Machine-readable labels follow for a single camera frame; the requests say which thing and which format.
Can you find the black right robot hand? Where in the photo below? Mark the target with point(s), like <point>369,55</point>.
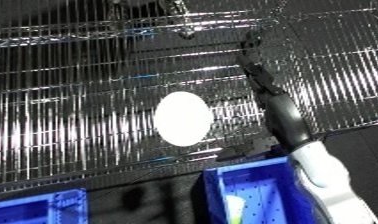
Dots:
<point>286,120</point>

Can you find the pale right robot forearm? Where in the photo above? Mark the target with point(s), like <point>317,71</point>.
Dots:
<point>327,186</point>

